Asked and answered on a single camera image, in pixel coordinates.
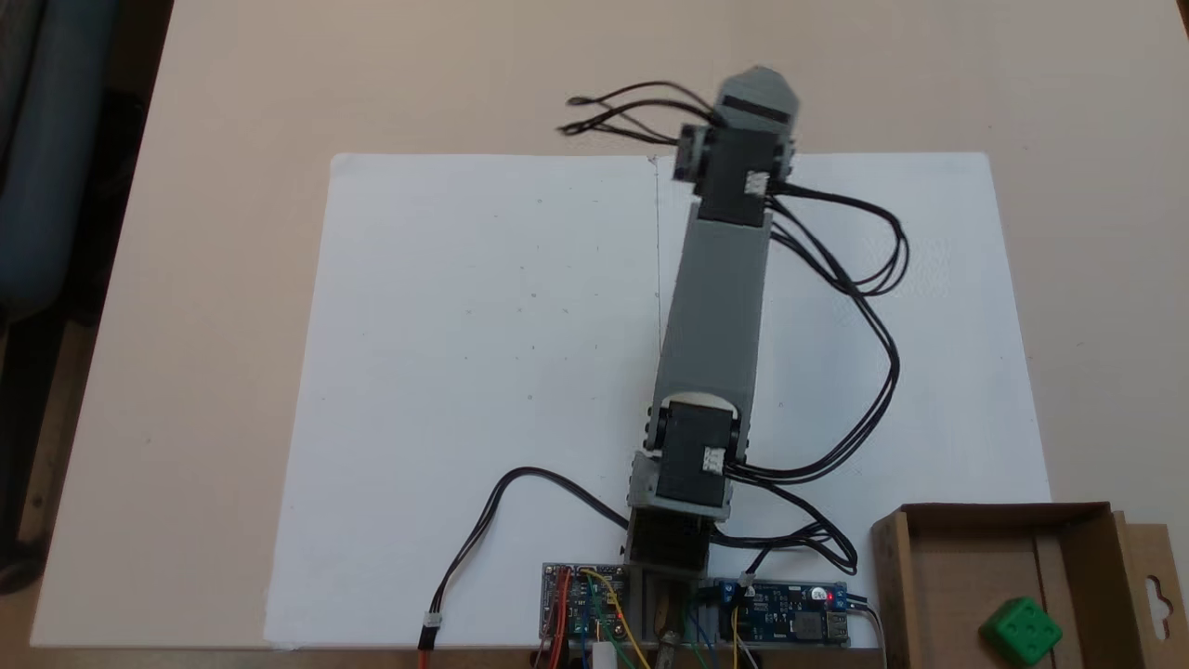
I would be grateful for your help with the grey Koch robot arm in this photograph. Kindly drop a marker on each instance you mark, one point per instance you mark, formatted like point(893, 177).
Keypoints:
point(715, 307)

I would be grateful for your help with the blue circuit board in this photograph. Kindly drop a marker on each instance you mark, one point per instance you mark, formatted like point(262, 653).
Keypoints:
point(790, 618)

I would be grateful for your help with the green circuit board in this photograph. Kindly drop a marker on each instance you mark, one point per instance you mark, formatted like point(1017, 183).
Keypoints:
point(581, 604)

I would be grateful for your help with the white plug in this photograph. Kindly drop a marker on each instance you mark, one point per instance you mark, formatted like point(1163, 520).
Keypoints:
point(604, 656)

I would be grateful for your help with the white paper sheet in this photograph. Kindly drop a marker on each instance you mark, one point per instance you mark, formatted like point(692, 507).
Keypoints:
point(957, 372)
point(418, 307)

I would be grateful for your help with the dark blue chair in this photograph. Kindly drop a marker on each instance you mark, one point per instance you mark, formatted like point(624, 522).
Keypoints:
point(46, 139)

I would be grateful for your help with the brown cardboard box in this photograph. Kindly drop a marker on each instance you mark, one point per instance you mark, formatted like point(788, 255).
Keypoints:
point(957, 557)

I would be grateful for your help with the green die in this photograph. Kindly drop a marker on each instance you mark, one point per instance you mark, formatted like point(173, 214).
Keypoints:
point(1022, 632)

